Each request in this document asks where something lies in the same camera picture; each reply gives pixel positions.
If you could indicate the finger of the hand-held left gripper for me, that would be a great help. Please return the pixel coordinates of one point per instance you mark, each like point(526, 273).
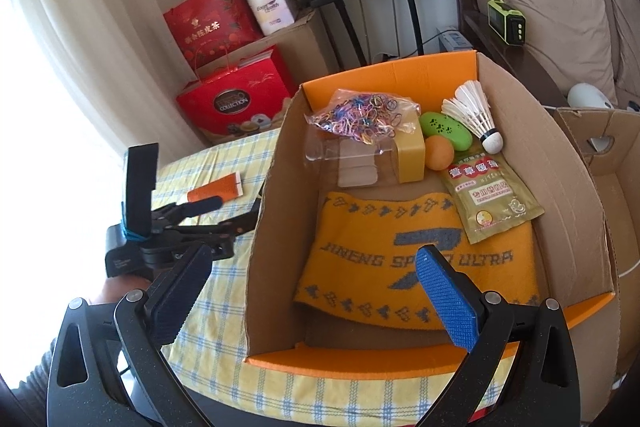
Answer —
point(195, 206)
point(235, 227)

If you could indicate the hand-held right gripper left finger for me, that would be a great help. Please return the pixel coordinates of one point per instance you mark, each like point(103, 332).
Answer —
point(175, 302)

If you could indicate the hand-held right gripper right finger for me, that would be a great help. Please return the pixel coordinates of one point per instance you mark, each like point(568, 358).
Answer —
point(450, 302)

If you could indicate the orange tube white cap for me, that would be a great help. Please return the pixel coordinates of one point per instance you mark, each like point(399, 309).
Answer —
point(220, 189)

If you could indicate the orange cardboard box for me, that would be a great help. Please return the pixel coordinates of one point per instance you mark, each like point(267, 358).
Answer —
point(280, 207)

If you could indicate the gold foil packet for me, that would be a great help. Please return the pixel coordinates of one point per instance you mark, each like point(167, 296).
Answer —
point(490, 202)

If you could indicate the orange patterned towel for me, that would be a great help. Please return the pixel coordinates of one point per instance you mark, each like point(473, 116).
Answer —
point(350, 232)

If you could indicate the orange ping pong ball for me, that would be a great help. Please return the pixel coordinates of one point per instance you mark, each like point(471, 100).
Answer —
point(440, 154)

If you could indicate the clear plastic box yellow lid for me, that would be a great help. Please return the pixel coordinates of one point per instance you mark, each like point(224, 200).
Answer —
point(410, 157)

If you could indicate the bag of colourful rubber bands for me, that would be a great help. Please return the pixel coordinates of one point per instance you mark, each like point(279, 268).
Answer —
point(360, 114)

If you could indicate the green egg-shaped case paw holes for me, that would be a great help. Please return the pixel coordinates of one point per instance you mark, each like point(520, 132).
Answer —
point(445, 127)

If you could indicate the white feather shuttlecock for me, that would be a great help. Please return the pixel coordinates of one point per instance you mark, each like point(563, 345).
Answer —
point(475, 112)

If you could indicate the person's left hand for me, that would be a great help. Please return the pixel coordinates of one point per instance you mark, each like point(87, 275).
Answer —
point(117, 292)

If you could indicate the yellow checked tablecloth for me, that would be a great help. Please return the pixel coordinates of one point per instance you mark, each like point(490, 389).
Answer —
point(220, 297)

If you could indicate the red collection gift box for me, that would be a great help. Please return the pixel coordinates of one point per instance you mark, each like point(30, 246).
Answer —
point(235, 99)

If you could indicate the white sheer curtain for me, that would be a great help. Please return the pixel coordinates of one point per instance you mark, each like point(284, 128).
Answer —
point(100, 32)

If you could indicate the red gift bag gold print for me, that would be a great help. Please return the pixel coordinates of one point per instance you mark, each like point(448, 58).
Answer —
point(210, 27)

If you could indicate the large brown carton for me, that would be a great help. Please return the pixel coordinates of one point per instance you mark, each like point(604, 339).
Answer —
point(310, 52)

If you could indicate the white tissue roll pack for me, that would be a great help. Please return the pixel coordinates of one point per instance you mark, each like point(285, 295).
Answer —
point(270, 7)

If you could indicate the black speaker stand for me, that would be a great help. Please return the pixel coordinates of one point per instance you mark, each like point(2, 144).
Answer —
point(414, 22)
point(350, 37)

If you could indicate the white round device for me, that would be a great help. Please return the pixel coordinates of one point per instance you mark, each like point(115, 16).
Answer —
point(587, 97)

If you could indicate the blue white carton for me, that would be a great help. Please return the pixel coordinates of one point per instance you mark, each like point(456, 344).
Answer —
point(455, 39)

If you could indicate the green portable device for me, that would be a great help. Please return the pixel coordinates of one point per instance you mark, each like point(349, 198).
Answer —
point(505, 22)

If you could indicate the brown sofa cushion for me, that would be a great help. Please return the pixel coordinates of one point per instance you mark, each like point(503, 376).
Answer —
point(550, 7)
point(625, 32)

